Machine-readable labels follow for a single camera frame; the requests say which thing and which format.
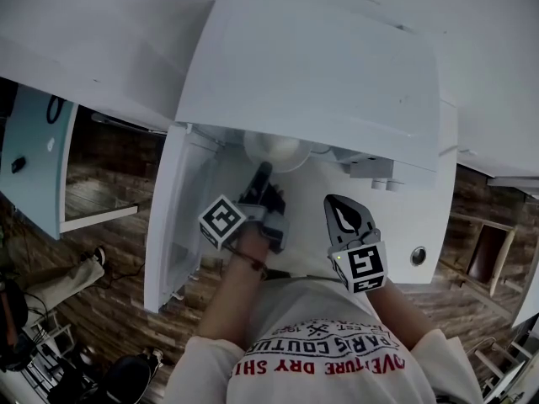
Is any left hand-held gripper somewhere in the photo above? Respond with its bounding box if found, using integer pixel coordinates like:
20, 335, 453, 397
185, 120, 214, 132
197, 162, 292, 256

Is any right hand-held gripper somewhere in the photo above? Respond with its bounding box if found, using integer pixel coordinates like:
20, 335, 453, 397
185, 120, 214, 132
323, 194, 389, 295

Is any person's right forearm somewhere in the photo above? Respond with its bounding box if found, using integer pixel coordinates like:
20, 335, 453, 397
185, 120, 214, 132
366, 276, 446, 354

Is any person's left forearm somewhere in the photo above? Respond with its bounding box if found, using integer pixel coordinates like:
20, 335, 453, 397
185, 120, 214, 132
196, 225, 273, 341

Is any white table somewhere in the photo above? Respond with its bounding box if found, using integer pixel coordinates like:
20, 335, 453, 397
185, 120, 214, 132
197, 97, 461, 286

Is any white printed t-shirt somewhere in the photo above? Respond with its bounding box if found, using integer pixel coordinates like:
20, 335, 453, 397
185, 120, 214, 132
166, 275, 483, 404

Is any wooden chair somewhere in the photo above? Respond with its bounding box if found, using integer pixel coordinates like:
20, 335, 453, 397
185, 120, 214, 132
437, 210, 520, 299

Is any white desk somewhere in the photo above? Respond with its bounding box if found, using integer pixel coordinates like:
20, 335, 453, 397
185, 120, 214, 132
456, 147, 539, 195

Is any white shelf board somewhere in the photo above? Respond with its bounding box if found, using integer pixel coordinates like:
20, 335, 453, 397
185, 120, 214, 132
58, 202, 139, 233

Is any light blue cabinet panel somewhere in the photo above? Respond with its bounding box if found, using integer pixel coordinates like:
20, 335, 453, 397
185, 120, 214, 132
0, 83, 80, 241

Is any black round stool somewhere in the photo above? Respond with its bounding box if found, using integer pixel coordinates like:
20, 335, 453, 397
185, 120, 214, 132
99, 353, 153, 404

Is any dark cord bracelet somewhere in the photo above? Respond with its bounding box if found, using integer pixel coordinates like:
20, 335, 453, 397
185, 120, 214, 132
229, 246, 270, 282

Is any metal rail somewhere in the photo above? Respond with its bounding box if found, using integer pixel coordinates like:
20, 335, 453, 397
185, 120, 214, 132
91, 113, 168, 135

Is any black floor cable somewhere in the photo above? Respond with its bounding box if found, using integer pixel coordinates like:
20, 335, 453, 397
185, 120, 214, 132
99, 262, 147, 290

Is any white wire rack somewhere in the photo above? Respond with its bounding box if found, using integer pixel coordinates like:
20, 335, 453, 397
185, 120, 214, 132
19, 312, 77, 380

